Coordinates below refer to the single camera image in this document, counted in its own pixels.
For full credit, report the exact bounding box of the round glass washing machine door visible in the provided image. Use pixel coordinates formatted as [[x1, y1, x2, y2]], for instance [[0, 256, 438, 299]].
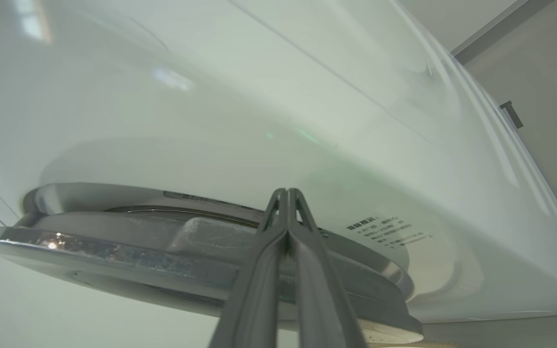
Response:
[[0, 182, 424, 345]]

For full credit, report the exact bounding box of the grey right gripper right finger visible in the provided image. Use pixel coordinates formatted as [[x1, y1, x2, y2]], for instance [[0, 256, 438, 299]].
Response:
[[287, 188, 367, 348]]

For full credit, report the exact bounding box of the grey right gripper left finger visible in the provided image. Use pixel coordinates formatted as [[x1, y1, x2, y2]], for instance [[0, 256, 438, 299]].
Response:
[[209, 188, 289, 348]]

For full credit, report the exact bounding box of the white front-load washing machine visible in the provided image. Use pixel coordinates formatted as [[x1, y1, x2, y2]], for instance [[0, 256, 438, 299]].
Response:
[[0, 0, 557, 324]]

